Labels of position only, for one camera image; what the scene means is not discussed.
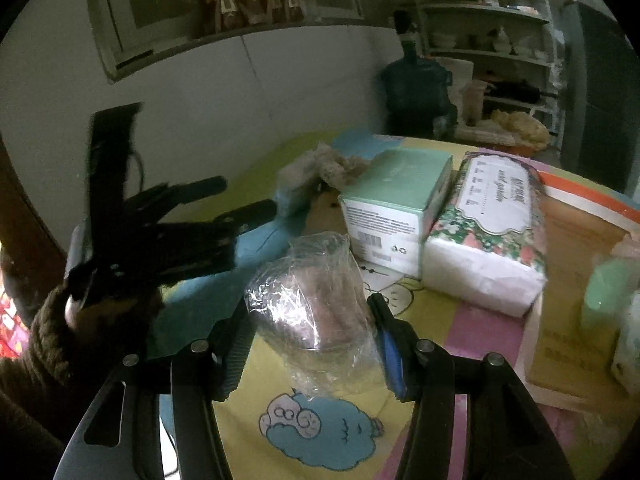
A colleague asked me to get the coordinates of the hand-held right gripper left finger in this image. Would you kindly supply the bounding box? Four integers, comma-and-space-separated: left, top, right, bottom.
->
52, 302, 258, 480

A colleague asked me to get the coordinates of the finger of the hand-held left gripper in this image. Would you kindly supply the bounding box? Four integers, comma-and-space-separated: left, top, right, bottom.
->
125, 176, 229, 216
150, 199, 279, 287

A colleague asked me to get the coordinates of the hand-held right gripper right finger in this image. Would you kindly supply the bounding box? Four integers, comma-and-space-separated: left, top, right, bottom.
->
366, 292, 576, 480

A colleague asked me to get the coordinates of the clear plastic bag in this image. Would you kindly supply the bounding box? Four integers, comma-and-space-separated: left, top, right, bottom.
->
244, 231, 386, 401

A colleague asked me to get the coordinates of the orange-rimmed cardboard tray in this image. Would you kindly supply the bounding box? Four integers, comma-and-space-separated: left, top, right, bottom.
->
515, 170, 640, 411

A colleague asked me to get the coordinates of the green-print tissue pack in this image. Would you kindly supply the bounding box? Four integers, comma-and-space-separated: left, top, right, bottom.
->
611, 292, 640, 386

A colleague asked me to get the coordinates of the person's left forearm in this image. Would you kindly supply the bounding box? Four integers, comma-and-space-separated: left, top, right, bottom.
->
0, 280, 166, 480

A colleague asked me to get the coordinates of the person's left hand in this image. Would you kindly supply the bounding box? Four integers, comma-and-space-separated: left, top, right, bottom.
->
62, 296, 98, 333

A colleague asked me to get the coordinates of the fluffy beige cloth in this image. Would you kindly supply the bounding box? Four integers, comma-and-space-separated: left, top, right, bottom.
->
276, 142, 373, 216

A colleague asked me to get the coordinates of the floral tissue pack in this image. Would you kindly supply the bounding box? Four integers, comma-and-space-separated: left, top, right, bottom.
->
422, 152, 548, 318

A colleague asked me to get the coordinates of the teal cardboard box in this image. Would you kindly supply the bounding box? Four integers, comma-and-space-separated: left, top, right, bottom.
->
338, 147, 453, 278

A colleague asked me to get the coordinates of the green bottle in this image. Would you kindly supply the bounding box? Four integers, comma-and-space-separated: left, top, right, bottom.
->
582, 254, 640, 331

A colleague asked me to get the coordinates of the blue water jug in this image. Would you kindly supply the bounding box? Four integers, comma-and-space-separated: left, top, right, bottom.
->
378, 10, 458, 141

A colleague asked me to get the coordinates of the pale leafy cabbage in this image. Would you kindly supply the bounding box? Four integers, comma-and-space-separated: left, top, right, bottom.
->
490, 109, 551, 150

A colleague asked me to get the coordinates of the translucent plastic pitcher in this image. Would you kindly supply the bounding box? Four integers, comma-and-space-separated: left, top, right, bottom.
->
462, 80, 493, 128

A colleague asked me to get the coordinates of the white carton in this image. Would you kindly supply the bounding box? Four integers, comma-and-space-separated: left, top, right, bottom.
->
440, 57, 476, 107

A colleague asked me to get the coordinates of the dark grey refrigerator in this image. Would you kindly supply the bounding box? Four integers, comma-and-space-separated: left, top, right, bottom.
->
560, 0, 640, 196

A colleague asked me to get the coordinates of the white shelf rack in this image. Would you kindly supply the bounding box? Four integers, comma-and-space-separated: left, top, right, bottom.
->
407, 0, 566, 147

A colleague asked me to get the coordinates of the window frame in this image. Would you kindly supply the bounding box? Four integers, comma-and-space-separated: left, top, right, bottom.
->
82, 0, 373, 83

